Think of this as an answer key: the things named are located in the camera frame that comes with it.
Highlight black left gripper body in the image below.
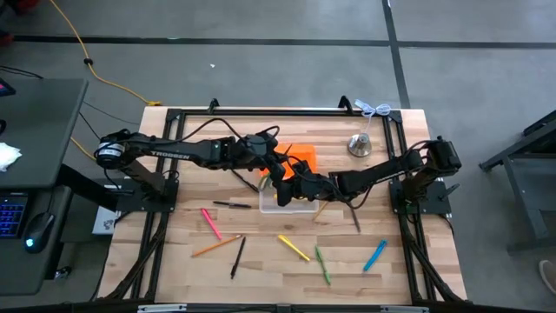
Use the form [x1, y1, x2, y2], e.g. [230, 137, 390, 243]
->
[237, 132, 280, 170]

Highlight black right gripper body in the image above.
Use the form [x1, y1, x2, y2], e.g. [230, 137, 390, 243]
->
[293, 171, 340, 202]

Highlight green-handled scissors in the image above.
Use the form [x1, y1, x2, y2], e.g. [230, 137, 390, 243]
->
[259, 172, 275, 195]

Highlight clear plastic supply box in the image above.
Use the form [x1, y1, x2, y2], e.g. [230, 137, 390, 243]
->
[258, 173, 321, 215]

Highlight natural wooden pencil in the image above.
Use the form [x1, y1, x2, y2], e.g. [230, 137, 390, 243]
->
[313, 200, 330, 222]

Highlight black pen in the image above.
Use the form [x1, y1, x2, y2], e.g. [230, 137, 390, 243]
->
[229, 168, 261, 194]
[212, 200, 253, 210]
[229, 236, 248, 280]

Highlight grey pen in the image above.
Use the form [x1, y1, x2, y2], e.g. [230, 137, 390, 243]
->
[349, 207, 362, 234]

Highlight pink highlighter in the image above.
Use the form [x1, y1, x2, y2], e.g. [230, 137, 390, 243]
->
[200, 208, 223, 241]

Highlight orange plastic box lid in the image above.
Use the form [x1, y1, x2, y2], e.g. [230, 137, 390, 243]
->
[259, 142, 318, 180]

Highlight white printed box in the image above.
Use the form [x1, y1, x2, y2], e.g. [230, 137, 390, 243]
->
[92, 205, 119, 236]

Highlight brass cylinder on round base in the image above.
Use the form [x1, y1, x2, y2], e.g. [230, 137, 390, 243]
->
[347, 132, 374, 158]

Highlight yellow highlighter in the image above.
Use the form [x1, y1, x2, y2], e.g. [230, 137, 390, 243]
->
[277, 234, 312, 263]

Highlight green highlighter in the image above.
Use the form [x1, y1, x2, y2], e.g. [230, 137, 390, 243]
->
[314, 244, 332, 286]

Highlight orange pencil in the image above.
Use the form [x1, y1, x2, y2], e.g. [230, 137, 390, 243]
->
[191, 234, 243, 258]

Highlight blue highlighter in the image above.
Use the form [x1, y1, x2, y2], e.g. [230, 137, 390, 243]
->
[362, 238, 388, 273]

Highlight black side table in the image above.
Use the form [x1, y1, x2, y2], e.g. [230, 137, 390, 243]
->
[479, 108, 556, 256]

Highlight black office desk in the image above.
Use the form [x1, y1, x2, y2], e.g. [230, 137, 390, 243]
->
[0, 77, 90, 297]

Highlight black computer mouse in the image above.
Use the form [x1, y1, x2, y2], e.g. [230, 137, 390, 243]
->
[23, 211, 56, 255]

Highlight white crumpled tissue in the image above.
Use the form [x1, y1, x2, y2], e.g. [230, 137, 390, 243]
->
[0, 142, 23, 173]

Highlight backlit computer keyboard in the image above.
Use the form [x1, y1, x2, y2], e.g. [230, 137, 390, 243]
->
[0, 192, 28, 239]

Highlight dark device with pink light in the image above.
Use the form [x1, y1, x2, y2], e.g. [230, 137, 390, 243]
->
[0, 77, 17, 98]

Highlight black aluminium table frame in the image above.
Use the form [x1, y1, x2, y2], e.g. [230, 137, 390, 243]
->
[97, 95, 468, 313]

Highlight white cable bundle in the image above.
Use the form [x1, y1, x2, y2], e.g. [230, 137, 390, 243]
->
[354, 98, 392, 136]

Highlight yellow extension cable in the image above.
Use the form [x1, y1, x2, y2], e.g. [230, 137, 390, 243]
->
[48, 0, 162, 162]

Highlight silver metal bracket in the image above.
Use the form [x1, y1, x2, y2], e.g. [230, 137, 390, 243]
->
[137, 303, 188, 313]
[381, 305, 430, 313]

